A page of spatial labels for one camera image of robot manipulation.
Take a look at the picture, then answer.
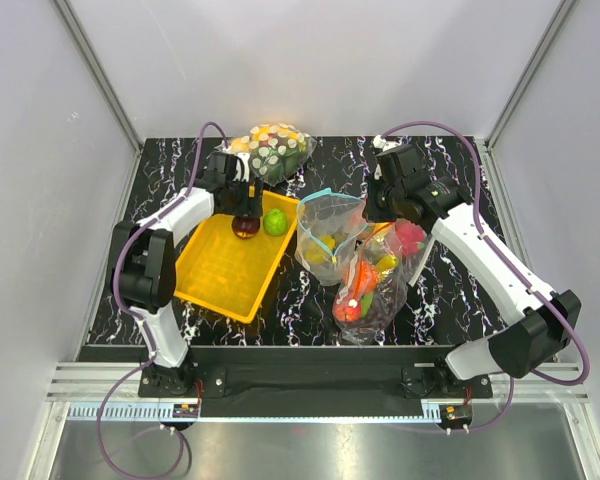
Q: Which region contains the right connector block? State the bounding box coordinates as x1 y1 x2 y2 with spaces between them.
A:
440 404 473 430

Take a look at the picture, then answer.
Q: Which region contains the left connector block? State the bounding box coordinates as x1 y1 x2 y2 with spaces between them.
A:
172 399 201 421

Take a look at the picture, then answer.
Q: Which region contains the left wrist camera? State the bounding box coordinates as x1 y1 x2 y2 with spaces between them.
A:
233 152 251 184

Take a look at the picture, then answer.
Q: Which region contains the connector block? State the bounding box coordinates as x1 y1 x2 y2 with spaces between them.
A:
172 399 201 421
440 404 473 430

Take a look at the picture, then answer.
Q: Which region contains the green fake fruit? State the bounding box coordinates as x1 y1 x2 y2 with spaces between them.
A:
263 208 288 237

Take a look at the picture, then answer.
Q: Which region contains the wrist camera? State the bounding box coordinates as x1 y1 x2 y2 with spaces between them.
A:
372 135 408 183
233 152 251 184

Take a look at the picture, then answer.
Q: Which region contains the blue zip fruit bag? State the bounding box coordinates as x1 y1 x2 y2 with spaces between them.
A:
295 188 371 286

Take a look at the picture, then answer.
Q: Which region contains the grapes and orange bag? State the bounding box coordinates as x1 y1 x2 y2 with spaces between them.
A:
332 247 408 346

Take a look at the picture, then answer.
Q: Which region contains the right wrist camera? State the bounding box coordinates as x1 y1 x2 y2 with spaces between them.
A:
372 135 408 183

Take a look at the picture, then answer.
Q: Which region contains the yellow plastic tray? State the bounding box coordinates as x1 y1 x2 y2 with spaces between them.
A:
175 191 299 324

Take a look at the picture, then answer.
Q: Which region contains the polka dot fruit bag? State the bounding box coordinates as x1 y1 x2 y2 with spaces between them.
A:
225 123 317 186

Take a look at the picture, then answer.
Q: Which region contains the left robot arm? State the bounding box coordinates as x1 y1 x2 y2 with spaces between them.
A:
106 151 263 396

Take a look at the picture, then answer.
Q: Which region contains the yellow fake fruit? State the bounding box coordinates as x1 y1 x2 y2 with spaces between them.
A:
304 235 336 265

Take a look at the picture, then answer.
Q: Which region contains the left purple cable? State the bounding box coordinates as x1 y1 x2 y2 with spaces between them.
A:
95 120 231 476

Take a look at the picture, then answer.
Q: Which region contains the banana and apples bag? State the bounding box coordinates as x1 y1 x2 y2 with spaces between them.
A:
364 219 433 287

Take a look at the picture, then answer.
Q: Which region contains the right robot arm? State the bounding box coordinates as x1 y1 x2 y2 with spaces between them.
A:
364 137 582 397

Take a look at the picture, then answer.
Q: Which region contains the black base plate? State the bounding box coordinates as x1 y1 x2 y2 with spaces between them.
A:
139 346 493 421

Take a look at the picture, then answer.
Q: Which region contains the dark red fake apple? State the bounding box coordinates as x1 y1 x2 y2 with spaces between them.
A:
231 216 261 240

